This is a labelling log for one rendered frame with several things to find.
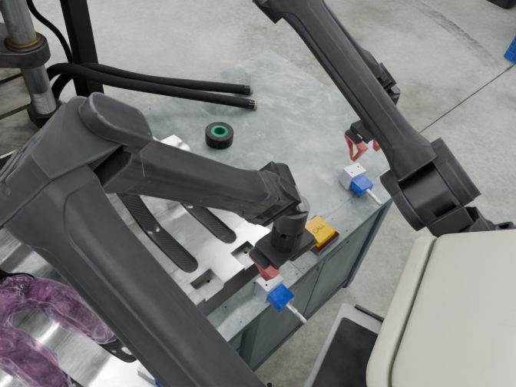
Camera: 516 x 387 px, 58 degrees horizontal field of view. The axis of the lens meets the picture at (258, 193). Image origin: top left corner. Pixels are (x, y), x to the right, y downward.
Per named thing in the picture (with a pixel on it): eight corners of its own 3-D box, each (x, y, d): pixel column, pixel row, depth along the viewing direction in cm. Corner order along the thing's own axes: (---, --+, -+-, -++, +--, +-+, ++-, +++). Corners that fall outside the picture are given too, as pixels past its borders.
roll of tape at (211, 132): (238, 139, 135) (239, 130, 132) (220, 153, 130) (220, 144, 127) (217, 127, 137) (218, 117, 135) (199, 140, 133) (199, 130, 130)
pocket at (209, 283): (223, 292, 97) (224, 282, 94) (204, 307, 94) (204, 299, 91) (209, 277, 99) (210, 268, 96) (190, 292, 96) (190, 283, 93)
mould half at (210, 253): (275, 260, 109) (282, 226, 99) (188, 332, 96) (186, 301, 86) (147, 144, 129) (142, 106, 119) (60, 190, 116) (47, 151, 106)
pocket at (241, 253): (260, 262, 102) (262, 253, 99) (243, 276, 100) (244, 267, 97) (246, 249, 104) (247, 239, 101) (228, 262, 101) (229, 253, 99)
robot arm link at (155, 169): (23, 202, 41) (102, 130, 38) (8, 151, 43) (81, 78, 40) (258, 232, 79) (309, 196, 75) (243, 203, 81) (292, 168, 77)
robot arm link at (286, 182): (241, 219, 75) (282, 190, 72) (224, 167, 81) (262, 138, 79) (282, 240, 83) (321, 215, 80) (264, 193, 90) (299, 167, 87)
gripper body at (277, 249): (252, 249, 87) (256, 225, 81) (290, 221, 92) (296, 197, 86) (276, 272, 84) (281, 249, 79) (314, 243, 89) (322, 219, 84)
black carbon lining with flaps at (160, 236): (240, 241, 103) (244, 216, 96) (183, 284, 95) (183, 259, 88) (147, 154, 117) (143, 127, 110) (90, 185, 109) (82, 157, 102)
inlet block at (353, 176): (385, 207, 123) (391, 194, 119) (371, 215, 121) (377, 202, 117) (352, 175, 130) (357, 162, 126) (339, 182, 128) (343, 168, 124)
